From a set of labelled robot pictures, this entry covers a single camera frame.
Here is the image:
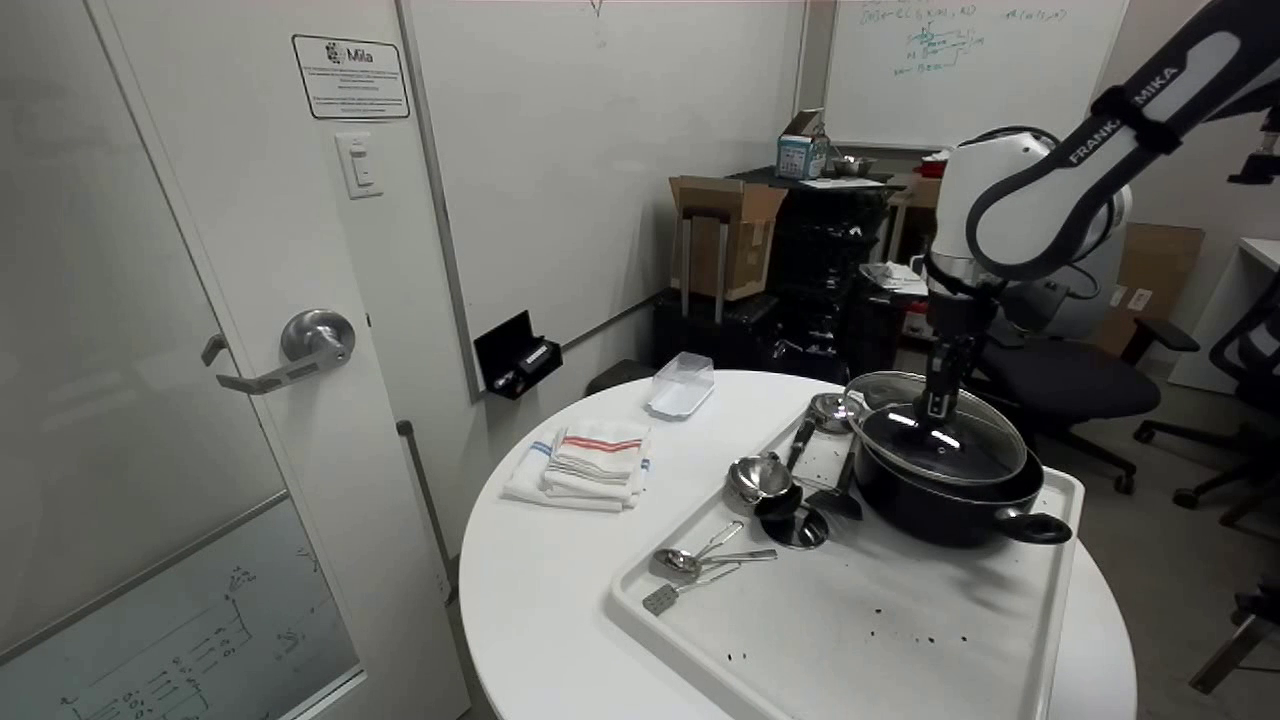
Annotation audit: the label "small blue box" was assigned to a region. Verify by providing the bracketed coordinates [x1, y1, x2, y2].
[778, 109, 833, 183]

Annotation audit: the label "metal measuring cup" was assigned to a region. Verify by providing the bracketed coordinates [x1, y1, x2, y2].
[722, 450, 793, 514]

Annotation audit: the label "metal ladle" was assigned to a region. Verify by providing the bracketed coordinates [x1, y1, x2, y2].
[779, 388, 873, 474]

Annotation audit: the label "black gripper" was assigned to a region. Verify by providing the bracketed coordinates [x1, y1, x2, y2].
[924, 293, 1000, 429]

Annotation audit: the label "open cardboard box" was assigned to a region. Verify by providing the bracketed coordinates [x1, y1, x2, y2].
[670, 172, 793, 307]

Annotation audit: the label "white towel with blue stripe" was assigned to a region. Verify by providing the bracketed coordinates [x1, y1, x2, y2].
[501, 437, 643, 516]

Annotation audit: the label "large wall whiteboard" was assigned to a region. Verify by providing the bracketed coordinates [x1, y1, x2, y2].
[398, 0, 815, 398]

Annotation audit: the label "black plastic spoon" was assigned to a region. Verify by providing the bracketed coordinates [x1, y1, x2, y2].
[752, 481, 838, 552]

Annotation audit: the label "black pot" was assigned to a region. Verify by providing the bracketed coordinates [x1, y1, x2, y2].
[854, 423, 1077, 552]

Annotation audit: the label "black mesh office chair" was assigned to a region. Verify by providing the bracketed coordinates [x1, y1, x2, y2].
[1131, 272, 1280, 516]

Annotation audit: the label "flat cardboard box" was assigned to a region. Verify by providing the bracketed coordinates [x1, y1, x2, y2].
[1093, 222, 1210, 362]

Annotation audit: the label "silver door lever handle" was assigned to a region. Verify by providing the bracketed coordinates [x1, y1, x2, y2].
[195, 307, 359, 402]

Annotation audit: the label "white towel with red stripe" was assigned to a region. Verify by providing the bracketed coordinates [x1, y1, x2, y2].
[547, 429, 653, 490]

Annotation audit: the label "white printed wall sign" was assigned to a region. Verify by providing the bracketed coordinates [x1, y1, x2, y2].
[289, 33, 418, 126]

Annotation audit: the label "whiteboard with green writing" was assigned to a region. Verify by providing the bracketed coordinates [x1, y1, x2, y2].
[820, 0, 1137, 153]

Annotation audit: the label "white door with glass panel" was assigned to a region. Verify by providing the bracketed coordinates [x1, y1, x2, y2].
[0, 0, 471, 720]

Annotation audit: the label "white light switch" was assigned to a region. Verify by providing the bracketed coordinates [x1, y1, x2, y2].
[333, 127, 388, 205]

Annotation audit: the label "black chair base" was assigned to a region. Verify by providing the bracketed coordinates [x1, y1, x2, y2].
[1189, 586, 1280, 696]

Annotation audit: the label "metal measuring spoons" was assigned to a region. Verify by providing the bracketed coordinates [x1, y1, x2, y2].
[653, 520, 786, 594]

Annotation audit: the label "black storage cabinet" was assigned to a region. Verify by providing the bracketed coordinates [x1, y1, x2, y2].
[766, 172, 895, 386]

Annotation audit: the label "black marker holder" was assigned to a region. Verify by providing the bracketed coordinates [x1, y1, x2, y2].
[471, 307, 569, 404]

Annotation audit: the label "glass lid with black knob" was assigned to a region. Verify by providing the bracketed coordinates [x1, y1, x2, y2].
[844, 369, 1033, 494]

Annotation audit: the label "white plastic tray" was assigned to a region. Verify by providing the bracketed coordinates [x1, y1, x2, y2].
[606, 398, 1087, 720]

